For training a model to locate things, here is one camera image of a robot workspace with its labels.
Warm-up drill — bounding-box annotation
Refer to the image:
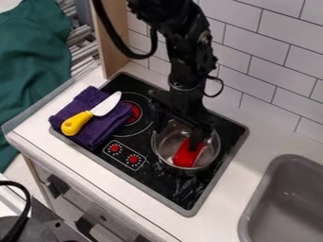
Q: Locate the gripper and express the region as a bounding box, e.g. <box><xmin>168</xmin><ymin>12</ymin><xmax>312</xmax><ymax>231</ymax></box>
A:
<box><xmin>147</xmin><ymin>84</ymin><xmax>217</xmax><ymax>153</ymax></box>

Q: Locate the silver pot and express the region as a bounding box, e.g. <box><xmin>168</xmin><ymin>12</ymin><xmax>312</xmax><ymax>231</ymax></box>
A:
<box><xmin>149</xmin><ymin>118</ymin><xmax>224</xmax><ymax>171</ymax></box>

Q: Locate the red toy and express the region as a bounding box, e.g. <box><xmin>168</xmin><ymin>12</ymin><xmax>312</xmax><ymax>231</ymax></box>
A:
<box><xmin>171</xmin><ymin>137</ymin><xmax>209</xmax><ymax>168</ymax></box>

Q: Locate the toy stove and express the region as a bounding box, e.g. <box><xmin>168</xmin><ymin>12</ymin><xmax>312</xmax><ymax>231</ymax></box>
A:
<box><xmin>47</xmin><ymin>71</ymin><xmax>251</xmax><ymax>218</ymax></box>

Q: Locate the purple cloth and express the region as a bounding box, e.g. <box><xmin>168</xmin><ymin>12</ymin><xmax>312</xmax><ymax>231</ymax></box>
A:
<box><xmin>46</xmin><ymin>85</ymin><xmax>135</xmax><ymax>152</ymax></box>

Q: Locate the wooden board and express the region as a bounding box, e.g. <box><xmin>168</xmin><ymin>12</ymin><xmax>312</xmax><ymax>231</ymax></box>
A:
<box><xmin>88</xmin><ymin>0</ymin><xmax>133</xmax><ymax>80</ymax></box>

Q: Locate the grey metal rack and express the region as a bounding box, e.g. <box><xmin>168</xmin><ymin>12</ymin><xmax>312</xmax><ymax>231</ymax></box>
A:
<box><xmin>55</xmin><ymin>0</ymin><xmax>103</xmax><ymax>78</ymax></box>

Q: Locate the toy sink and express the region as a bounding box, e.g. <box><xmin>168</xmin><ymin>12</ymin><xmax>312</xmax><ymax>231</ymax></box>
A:
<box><xmin>235</xmin><ymin>153</ymin><xmax>323</xmax><ymax>242</ymax></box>

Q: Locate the green cloth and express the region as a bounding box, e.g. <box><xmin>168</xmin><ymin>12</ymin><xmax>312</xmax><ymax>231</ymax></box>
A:
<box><xmin>0</xmin><ymin>0</ymin><xmax>75</xmax><ymax>174</ymax></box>

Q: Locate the yellow-handled toy knife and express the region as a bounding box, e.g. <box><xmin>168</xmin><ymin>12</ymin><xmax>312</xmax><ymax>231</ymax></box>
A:
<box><xmin>59</xmin><ymin>91</ymin><xmax>124</xmax><ymax>137</ymax></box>

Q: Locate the thick black cable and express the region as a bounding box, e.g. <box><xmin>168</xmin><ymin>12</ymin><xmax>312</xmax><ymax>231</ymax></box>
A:
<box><xmin>91</xmin><ymin>0</ymin><xmax>160</xmax><ymax>61</ymax></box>

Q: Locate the thin black cable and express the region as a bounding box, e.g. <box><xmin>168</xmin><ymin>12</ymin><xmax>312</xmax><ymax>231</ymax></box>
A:
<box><xmin>0</xmin><ymin>180</ymin><xmax>33</xmax><ymax>242</ymax></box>

